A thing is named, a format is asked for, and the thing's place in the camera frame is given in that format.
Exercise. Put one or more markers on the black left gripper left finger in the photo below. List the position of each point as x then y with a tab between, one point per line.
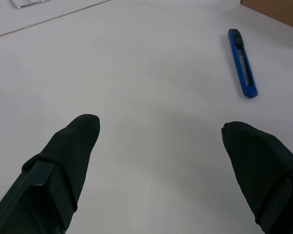
63	156

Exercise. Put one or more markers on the blue utility knife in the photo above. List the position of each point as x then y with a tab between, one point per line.
236	61

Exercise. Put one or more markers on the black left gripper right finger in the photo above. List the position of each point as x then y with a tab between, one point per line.
261	165

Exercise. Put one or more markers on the brown cardboard box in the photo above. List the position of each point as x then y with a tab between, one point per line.
278	9

